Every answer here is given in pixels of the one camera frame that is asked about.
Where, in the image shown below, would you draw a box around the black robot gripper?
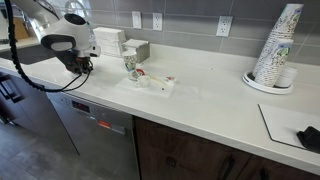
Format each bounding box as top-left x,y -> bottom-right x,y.
54,49 -> 95,75

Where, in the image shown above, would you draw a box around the stack of white napkins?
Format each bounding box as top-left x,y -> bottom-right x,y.
92,26 -> 127,57

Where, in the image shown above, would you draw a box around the patterned paper cup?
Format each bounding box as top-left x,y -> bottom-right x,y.
121,49 -> 139,73

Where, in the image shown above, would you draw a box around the red and white small dish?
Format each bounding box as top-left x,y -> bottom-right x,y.
127,67 -> 148,81

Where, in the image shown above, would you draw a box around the dark kitchen sink basin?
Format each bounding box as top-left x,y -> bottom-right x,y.
0,44 -> 57,66

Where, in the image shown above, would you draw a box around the small white cup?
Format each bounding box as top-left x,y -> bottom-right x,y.
136,75 -> 152,89

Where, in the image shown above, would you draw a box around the dark grey cabinet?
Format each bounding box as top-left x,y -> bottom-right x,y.
0,70 -> 80,156

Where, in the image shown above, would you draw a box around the stainless steel dishwasher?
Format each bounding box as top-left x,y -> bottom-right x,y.
44,87 -> 141,180

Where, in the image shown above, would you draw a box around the wooden cutting board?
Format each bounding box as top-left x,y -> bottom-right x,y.
12,17 -> 32,41

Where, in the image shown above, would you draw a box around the white plastic spoon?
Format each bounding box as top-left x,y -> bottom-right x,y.
149,74 -> 169,87

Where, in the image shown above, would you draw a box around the large white napkin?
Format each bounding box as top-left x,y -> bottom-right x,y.
115,74 -> 177,99

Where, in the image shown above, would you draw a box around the brown wooden cabinet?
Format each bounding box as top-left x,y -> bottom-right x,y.
133,115 -> 320,180

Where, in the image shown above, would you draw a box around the round white tray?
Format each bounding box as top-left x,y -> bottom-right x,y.
241,70 -> 295,95

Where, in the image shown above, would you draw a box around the short stack patterned paper cups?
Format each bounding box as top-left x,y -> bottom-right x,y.
262,37 -> 295,88

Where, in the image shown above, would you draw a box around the stack of white lids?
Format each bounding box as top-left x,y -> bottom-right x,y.
274,66 -> 298,89

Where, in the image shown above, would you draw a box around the tall stack patterned paper cups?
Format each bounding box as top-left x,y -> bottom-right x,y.
251,3 -> 305,83

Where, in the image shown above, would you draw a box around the white rectangular mat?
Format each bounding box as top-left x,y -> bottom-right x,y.
257,103 -> 320,155

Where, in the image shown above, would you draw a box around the black object on mat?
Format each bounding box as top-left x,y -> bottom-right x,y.
296,125 -> 320,152

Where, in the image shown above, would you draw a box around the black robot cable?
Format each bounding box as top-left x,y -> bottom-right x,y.
3,0 -> 92,94

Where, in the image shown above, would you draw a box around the white light switch plate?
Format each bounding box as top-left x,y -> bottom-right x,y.
131,10 -> 143,30

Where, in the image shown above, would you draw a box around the black cabinet handle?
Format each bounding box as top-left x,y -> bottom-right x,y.
0,74 -> 25,104

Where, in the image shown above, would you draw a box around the white wall outlet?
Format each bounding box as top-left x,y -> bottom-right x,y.
215,15 -> 234,38
152,12 -> 164,32

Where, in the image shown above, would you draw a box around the dark curved cabinet handle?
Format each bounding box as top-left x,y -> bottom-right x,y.
217,154 -> 235,180

